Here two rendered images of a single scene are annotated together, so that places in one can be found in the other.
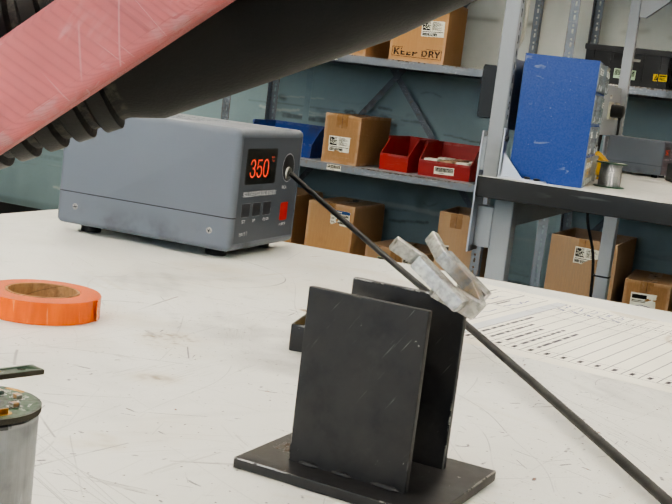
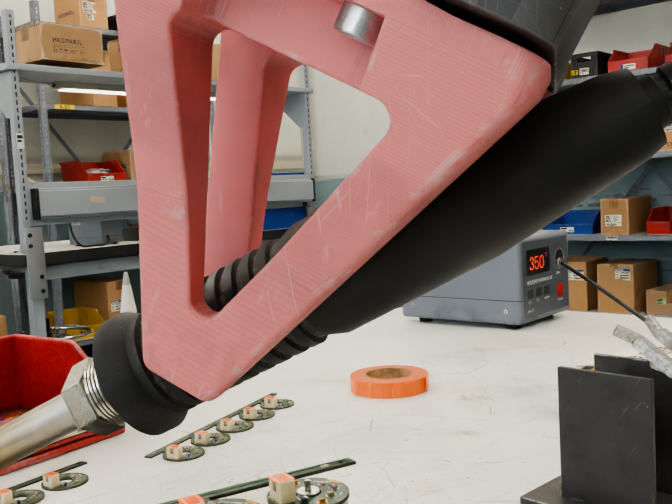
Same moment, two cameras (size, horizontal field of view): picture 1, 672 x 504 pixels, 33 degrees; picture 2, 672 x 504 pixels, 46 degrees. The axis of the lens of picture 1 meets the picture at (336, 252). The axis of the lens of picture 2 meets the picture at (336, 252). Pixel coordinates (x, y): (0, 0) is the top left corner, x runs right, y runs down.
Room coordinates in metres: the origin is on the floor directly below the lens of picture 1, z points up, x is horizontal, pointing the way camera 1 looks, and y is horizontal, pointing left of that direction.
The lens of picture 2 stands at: (0.01, -0.02, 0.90)
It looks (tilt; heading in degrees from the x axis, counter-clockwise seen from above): 4 degrees down; 20
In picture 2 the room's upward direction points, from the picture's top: 3 degrees counter-clockwise
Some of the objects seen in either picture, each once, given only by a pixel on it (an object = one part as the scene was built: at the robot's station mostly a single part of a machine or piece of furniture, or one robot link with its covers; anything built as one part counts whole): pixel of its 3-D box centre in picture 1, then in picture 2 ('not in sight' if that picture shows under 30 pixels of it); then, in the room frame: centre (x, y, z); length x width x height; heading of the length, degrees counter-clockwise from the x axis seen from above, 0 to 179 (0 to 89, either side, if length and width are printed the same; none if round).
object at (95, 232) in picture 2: not in sight; (95, 231); (2.45, 1.81, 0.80); 0.15 x 0.12 x 0.10; 87
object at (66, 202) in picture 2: not in sight; (193, 198); (2.70, 1.54, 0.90); 1.30 x 0.06 x 0.12; 158
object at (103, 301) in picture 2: not in sight; (119, 176); (4.18, 2.90, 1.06); 1.20 x 0.45 x 2.12; 158
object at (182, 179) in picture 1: (183, 178); (484, 276); (0.90, 0.13, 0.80); 0.15 x 0.12 x 0.10; 69
